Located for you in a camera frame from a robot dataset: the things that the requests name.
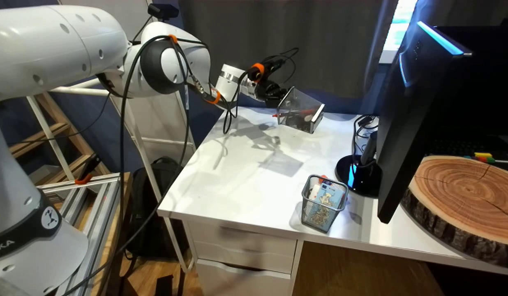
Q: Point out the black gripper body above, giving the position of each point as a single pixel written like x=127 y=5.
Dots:
x=272 y=82

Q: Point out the dark mesh bin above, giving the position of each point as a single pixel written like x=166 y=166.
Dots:
x=296 y=107

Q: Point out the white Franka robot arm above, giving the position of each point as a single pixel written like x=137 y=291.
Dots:
x=45 y=43

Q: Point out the mesh bin with cards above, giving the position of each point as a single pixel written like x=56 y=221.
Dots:
x=319 y=214

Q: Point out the grey curtain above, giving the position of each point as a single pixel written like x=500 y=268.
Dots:
x=329 y=43

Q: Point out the blue card pack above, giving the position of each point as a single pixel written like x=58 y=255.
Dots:
x=324 y=194

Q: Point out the black webcam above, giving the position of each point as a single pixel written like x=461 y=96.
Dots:
x=163 y=10

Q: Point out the white metal rack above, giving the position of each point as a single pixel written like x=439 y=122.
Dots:
x=155 y=142

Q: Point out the black round monitor stand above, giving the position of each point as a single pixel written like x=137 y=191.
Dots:
x=362 y=183

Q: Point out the bright window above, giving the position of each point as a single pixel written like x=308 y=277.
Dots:
x=398 y=27

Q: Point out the black backpack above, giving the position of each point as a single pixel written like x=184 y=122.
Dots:
x=156 y=181

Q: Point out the black computer monitor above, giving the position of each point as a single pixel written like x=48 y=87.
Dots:
x=423 y=109

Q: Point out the white desk drawer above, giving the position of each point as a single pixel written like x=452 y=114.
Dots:
x=242 y=247
x=242 y=280

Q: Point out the orange black clamp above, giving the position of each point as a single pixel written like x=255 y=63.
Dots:
x=86 y=176

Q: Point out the wooden ladder shelf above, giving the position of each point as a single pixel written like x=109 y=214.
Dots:
x=61 y=129

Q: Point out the round wood slab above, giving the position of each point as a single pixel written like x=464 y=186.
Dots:
x=467 y=198

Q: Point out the glass table with wood frame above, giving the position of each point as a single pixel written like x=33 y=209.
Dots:
x=114 y=235

